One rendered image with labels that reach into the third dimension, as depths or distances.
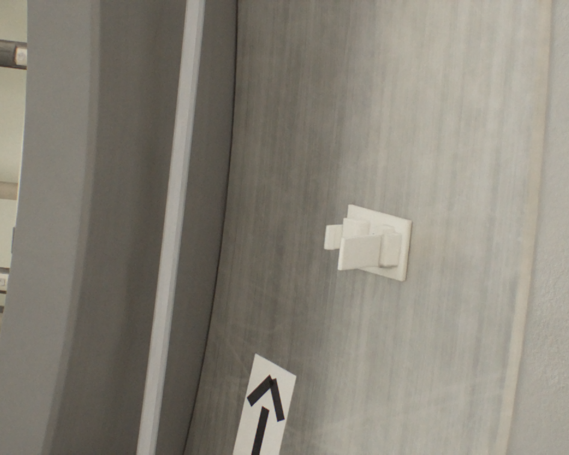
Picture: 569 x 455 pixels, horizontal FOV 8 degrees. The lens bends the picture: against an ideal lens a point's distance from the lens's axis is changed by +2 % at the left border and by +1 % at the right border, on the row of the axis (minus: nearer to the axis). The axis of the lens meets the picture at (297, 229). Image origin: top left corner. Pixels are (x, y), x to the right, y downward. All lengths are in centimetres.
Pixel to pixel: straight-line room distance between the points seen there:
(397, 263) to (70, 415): 10
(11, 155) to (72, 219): 559
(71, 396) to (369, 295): 8
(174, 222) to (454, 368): 8
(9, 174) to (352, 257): 563
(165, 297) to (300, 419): 5
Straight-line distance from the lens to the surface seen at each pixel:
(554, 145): 99
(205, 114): 106
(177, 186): 103
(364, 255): 101
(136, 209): 105
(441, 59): 101
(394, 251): 102
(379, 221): 103
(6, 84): 662
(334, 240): 103
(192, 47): 103
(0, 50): 583
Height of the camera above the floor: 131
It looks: 9 degrees down
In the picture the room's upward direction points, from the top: 5 degrees clockwise
